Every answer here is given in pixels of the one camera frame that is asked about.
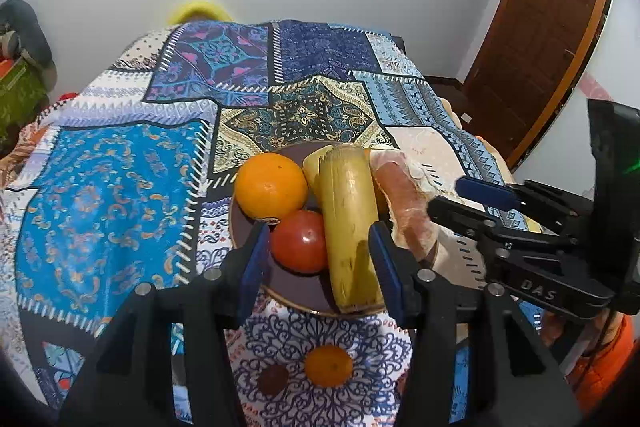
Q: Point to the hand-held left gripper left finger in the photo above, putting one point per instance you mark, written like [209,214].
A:
[252,272]

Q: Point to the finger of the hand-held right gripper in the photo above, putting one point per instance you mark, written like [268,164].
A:
[487,192]
[460,217]

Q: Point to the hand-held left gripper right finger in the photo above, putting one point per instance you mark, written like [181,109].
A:
[387,277]

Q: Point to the purple round plate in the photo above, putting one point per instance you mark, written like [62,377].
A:
[295,287]

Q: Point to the plastic-wrapped sausage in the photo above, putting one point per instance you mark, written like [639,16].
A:
[405,207]

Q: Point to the red tomato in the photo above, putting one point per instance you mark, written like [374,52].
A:
[300,242]

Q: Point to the yellow banana piece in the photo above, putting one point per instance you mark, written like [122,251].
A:
[350,227]
[315,169]

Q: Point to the large orange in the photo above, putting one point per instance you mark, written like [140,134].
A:
[270,187]

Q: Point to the small tangerine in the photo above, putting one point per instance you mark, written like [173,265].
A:
[328,366]

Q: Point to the dark red jujube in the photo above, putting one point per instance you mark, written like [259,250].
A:
[273,379]

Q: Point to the person's right forearm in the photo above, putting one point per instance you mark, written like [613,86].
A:
[607,357]

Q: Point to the person's right hand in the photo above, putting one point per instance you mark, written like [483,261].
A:
[560,332]

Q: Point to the brown wooden door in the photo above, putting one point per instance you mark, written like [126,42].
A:
[540,32]

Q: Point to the patchwork printed blanket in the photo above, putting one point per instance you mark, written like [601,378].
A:
[100,187]

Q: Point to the white wardrobe door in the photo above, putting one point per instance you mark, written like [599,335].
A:
[620,57]

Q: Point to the small red object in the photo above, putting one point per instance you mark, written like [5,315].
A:
[67,96]

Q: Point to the orange floral bedsheet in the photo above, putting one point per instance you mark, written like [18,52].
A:
[25,147]

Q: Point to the yellow plush cushion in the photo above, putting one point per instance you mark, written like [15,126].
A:
[197,9]

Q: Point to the green patterned box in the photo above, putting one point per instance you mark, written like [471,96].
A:
[17,102]

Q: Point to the grey plush toy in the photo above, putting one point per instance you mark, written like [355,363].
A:
[25,22]

